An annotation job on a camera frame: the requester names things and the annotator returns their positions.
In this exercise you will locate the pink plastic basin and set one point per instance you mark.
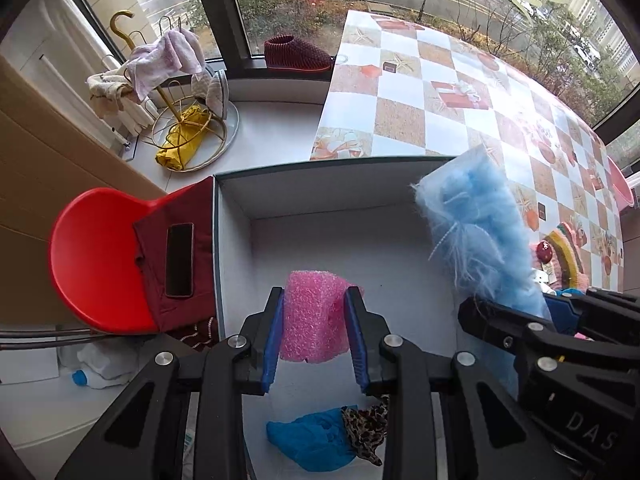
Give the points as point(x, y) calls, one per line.
point(623, 196)

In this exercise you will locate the pink foam sponge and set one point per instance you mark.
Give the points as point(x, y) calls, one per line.
point(314, 328)

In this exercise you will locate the dark red knit slipper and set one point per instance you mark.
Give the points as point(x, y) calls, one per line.
point(287, 52)

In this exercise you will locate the dark red bag with phone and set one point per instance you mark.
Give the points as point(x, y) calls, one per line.
point(175, 258)

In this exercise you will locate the yellow folded umbrella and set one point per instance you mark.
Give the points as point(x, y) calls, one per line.
point(184, 138)

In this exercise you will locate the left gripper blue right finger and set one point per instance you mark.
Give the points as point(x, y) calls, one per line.
point(355, 314)

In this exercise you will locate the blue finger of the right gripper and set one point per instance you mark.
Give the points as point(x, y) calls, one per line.
point(564, 314)

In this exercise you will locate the pink striped knit glove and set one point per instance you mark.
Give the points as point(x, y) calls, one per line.
point(557, 254)

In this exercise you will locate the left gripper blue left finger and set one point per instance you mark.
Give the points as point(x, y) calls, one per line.
point(271, 330)

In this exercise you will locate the light blue fluffy duster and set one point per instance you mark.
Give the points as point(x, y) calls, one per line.
point(478, 232)

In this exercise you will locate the white detergent bottle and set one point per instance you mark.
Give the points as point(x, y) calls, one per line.
point(105, 363)

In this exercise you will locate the pink hanging towel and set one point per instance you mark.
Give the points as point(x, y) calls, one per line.
point(176, 51)

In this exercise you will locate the beige hanging cloth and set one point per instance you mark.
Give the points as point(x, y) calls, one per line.
point(112, 96)

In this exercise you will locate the leopard print scrunchie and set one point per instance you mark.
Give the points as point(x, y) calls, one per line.
point(366, 429)

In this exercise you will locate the grey white cardboard box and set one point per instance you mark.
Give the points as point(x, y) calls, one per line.
point(339, 356)

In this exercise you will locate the blue mesh cloth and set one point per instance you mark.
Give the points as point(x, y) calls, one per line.
point(316, 442)
point(571, 292)

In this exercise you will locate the checkered patterned tablecloth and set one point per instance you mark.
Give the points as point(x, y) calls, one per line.
point(400, 88)

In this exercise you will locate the red plastic chair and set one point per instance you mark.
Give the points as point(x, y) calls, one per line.
point(92, 259)

